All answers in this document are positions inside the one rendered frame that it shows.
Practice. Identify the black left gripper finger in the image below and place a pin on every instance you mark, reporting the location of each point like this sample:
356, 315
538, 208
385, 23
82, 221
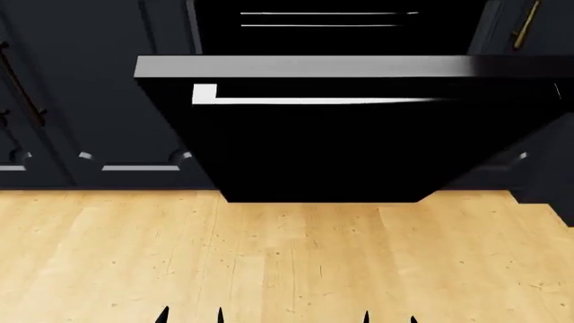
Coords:
220, 316
163, 316

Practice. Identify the black dishwasher door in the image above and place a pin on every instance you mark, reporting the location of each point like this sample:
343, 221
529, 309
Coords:
323, 148

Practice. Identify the dark cabinet door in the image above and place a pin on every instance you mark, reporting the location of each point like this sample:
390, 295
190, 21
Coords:
18, 134
551, 27
103, 84

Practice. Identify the black dishwasher interior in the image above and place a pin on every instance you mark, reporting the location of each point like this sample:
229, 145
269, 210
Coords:
332, 37

